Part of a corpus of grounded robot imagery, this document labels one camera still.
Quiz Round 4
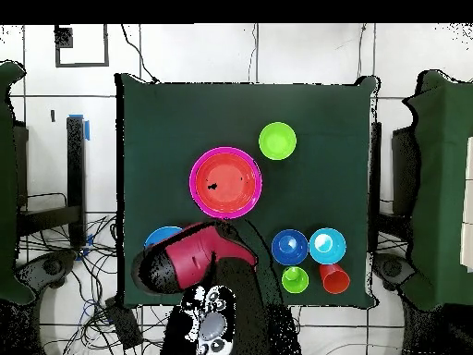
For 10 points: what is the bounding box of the wide orange bowl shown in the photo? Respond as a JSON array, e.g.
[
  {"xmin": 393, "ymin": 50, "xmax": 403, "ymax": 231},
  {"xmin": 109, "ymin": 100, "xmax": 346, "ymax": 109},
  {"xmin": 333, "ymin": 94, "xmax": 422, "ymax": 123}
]
[{"xmin": 194, "ymin": 152, "xmax": 259, "ymax": 214}]

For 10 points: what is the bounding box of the large pink bowl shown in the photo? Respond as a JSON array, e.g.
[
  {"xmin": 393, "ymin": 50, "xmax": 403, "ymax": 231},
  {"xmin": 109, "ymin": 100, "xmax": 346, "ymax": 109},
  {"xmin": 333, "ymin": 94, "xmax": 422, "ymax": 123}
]
[{"xmin": 188, "ymin": 146, "xmax": 263, "ymax": 220}]

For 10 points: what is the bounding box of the small green bowl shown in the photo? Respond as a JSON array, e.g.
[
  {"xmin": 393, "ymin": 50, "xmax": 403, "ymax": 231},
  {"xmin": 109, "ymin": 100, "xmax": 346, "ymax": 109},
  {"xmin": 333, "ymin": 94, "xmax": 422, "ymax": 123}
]
[{"xmin": 258, "ymin": 121, "xmax": 297, "ymax": 161}]

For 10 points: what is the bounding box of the small dark blue bowl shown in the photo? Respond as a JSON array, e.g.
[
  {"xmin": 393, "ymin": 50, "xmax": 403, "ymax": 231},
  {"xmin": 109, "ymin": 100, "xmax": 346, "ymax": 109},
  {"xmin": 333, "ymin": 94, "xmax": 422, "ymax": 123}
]
[{"xmin": 271, "ymin": 228, "xmax": 310, "ymax": 266}]

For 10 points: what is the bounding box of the small light blue bowl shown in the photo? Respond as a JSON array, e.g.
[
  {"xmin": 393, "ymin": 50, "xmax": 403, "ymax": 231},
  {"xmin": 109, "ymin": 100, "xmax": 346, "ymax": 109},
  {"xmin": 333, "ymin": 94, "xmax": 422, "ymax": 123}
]
[{"xmin": 309, "ymin": 227, "xmax": 347, "ymax": 265}]

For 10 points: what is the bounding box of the orange cup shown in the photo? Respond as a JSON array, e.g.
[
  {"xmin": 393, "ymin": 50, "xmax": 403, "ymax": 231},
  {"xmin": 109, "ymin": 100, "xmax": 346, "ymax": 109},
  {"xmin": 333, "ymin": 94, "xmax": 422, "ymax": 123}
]
[{"xmin": 319, "ymin": 263, "xmax": 351, "ymax": 296}]

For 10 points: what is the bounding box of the medium blue bowl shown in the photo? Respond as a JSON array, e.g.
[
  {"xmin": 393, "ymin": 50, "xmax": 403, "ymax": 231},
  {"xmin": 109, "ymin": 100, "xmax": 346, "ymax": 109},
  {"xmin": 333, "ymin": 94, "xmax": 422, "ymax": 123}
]
[{"xmin": 143, "ymin": 226, "xmax": 184, "ymax": 249}]

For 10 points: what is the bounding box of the dark green tablecloth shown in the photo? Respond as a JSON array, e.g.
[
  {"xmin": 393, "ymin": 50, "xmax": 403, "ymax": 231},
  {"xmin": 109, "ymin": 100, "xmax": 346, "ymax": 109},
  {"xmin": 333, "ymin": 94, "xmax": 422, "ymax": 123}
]
[{"xmin": 115, "ymin": 72, "xmax": 379, "ymax": 309}]

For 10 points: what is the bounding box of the green cup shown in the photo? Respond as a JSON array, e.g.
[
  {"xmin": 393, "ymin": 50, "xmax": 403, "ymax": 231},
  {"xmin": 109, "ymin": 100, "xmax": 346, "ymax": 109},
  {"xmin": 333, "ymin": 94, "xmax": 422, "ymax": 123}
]
[{"xmin": 281, "ymin": 265, "xmax": 310, "ymax": 295}]

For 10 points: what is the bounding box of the black floor box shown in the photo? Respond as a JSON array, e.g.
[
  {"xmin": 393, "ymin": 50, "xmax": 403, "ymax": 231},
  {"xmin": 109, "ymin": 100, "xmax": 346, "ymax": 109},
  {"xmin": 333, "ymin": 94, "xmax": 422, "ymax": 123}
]
[{"xmin": 103, "ymin": 295, "xmax": 144, "ymax": 350}]

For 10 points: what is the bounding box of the grey wheeled floor base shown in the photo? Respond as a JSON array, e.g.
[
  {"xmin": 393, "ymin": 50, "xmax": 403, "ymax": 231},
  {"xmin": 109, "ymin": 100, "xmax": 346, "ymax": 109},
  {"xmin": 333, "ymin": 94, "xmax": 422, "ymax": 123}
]
[
  {"xmin": 371, "ymin": 251, "xmax": 416, "ymax": 292},
  {"xmin": 16, "ymin": 250, "xmax": 78, "ymax": 291}
]

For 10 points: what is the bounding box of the green cloth side table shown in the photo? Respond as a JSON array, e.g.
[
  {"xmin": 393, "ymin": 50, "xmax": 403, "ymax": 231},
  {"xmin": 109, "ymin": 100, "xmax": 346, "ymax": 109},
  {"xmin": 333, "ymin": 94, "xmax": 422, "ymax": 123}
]
[
  {"xmin": 400, "ymin": 69, "xmax": 473, "ymax": 312},
  {"xmin": 0, "ymin": 60, "xmax": 36, "ymax": 305}
]

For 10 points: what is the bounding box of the white box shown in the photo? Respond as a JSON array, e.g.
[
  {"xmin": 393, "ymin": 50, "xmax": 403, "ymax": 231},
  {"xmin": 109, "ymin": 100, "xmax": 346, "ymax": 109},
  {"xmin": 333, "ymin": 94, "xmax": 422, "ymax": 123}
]
[{"xmin": 459, "ymin": 136, "xmax": 473, "ymax": 274}]

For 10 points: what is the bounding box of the tangle of floor cables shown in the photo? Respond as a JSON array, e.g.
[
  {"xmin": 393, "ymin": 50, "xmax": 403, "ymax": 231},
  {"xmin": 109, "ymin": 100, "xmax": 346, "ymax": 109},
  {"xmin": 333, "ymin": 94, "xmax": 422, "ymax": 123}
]
[{"xmin": 18, "ymin": 214, "xmax": 123, "ymax": 355}]

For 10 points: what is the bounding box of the black post with blue tape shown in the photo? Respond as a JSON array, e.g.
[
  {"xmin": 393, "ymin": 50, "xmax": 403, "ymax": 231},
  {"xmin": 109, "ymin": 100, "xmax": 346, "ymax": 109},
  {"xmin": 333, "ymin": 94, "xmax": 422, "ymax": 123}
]
[{"xmin": 66, "ymin": 114, "xmax": 91, "ymax": 248}]

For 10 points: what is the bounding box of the thin black floor cable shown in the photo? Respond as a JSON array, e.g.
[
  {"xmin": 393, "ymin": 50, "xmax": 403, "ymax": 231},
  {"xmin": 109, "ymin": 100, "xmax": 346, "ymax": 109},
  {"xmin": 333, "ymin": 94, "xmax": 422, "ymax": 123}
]
[{"xmin": 120, "ymin": 23, "xmax": 161, "ymax": 85}]

